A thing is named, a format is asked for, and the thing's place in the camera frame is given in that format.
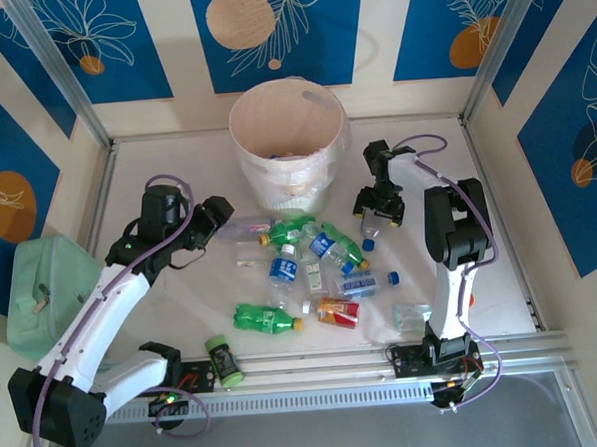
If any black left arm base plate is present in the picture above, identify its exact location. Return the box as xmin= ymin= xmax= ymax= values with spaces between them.
xmin=177 ymin=356 xmax=219 ymax=395

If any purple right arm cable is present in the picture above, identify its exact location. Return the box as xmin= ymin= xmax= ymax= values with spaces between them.
xmin=391 ymin=130 xmax=508 ymax=415

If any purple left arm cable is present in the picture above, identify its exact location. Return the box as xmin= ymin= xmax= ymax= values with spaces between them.
xmin=18 ymin=172 xmax=214 ymax=447

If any green canister black label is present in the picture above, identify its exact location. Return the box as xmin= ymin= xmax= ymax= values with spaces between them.
xmin=202 ymin=334 xmax=244 ymax=391

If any clear bottle blue cap striped label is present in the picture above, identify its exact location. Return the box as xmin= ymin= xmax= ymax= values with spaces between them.
xmin=330 ymin=269 xmax=403 ymax=303

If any clear bottle pink label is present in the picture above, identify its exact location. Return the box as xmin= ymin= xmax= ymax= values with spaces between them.
xmin=216 ymin=214 xmax=281 ymax=244

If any mint green zip case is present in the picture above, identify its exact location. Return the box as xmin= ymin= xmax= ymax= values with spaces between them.
xmin=1 ymin=232 xmax=109 ymax=365

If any white round waste bin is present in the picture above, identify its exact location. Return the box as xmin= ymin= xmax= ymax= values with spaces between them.
xmin=226 ymin=75 xmax=355 ymax=223

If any green bottle yellow cap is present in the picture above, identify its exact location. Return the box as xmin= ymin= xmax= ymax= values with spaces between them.
xmin=232 ymin=298 xmax=306 ymax=337
xmin=256 ymin=213 xmax=320 ymax=249
xmin=320 ymin=219 xmax=373 ymax=274

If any aluminium frame post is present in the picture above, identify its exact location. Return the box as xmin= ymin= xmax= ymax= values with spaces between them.
xmin=1 ymin=0 xmax=115 ymax=153
xmin=455 ymin=0 xmax=558 ymax=126

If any clear bottle white green label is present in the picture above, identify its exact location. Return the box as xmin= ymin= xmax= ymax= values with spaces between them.
xmin=299 ymin=246 xmax=329 ymax=298

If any small clear plastic container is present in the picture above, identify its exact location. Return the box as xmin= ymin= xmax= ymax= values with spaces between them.
xmin=234 ymin=238 xmax=271 ymax=271

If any translucent plastic bin liner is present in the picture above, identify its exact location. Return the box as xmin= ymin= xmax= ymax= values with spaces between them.
xmin=237 ymin=145 xmax=355 ymax=211

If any crushed clear plastic bottle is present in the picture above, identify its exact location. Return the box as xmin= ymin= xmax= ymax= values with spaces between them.
xmin=390 ymin=300 xmax=434 ymax=336

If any aluminium frame rail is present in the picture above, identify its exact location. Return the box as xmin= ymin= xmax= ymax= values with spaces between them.
xmin=73 ymin=141 xmax=126 ymax=256

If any clear bottle blue round logo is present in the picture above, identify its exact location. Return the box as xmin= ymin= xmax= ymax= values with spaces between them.
xmin=300 ymin=219 xmax=357 ymax=277

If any red label bottle white cap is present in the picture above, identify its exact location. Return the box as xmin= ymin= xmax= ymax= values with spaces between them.
xmin=300 ymin=293 xmax=362 ymax=333

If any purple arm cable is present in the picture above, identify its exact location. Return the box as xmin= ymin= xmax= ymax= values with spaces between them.
xmin=18 ymin=172 xmax=214 ymax=447
xmin=391 ymin=130 xmax=508 ymax=415

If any clear bottle blue label white cap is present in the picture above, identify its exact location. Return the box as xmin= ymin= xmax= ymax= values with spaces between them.
xmin=265 ymin=241 xmax=304 ymax=311

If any wide aluminium mounting rail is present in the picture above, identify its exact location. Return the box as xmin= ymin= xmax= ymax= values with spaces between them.
xmin=27 ymin=329 xmax=576 ymax=407

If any small clear bottle blue cap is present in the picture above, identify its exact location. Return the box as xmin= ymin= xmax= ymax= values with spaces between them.
xmin=358 ymin=213 xmax=385 ymax=253

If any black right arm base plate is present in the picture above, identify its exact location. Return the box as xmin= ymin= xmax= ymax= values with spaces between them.
xmin=388 ymin=337 xmax=484 ymax=380

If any grey metal panel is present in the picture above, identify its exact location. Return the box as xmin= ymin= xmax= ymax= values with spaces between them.
xmin=36 ymin=367 xmax=597 ymax=447

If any black left camera cable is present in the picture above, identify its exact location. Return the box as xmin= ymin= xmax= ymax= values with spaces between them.
xmin=167 ymin=245 xmax=208 ymax=271

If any grey slotted cable duct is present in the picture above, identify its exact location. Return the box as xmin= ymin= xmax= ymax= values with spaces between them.
xmin=51 ymin=380 xmax=434 ymax=429

